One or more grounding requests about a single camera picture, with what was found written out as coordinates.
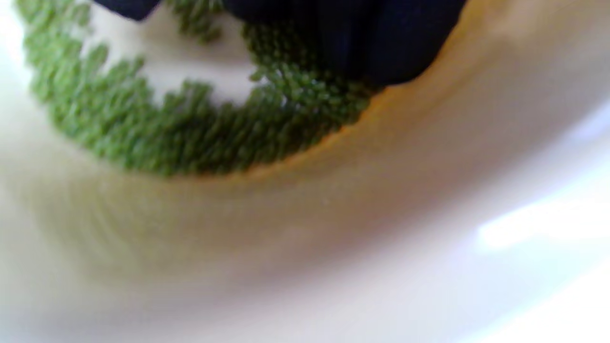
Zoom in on person's right hand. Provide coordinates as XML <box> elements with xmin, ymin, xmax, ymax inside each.
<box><xmin>92</xmin><ymin>0</ymin><xmax>468</xmax><ymax>87</ymax></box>

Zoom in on yellow plastic basin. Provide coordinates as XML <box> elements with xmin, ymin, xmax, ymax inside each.
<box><xmin>0</xmin><ymin>0</ymin><xmax>610</xmax><ymax>343</ymax></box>

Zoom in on green mung beans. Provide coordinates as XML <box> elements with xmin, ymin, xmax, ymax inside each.
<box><xmin>14</xmin><ymin>0</ymin><xmax>383</xmax><ymax>177</ymax></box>

